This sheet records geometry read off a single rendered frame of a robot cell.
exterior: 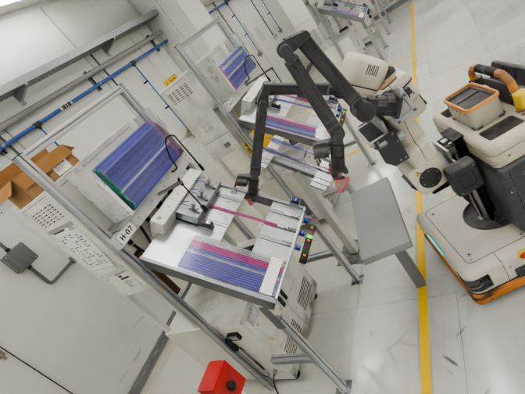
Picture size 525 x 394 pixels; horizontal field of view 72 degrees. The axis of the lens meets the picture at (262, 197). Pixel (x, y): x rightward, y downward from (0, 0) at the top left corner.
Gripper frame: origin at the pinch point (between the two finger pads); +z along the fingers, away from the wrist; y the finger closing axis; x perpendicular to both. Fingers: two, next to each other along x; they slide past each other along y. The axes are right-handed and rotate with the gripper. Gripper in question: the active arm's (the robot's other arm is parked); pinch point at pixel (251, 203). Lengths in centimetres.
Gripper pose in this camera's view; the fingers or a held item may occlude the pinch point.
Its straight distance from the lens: 217.5
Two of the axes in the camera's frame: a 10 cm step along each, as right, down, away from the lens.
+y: -2.9, 6.4, -7.1
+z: -1.1, 7.2, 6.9
